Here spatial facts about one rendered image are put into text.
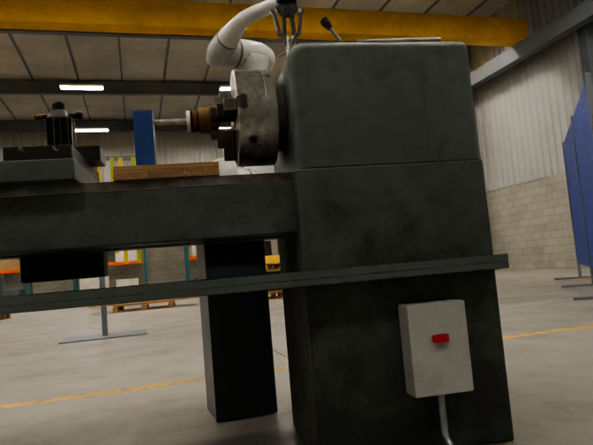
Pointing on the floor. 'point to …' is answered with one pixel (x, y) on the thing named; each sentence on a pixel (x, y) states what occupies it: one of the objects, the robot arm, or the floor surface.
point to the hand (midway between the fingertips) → (290, 46)
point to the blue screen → (581, 181)
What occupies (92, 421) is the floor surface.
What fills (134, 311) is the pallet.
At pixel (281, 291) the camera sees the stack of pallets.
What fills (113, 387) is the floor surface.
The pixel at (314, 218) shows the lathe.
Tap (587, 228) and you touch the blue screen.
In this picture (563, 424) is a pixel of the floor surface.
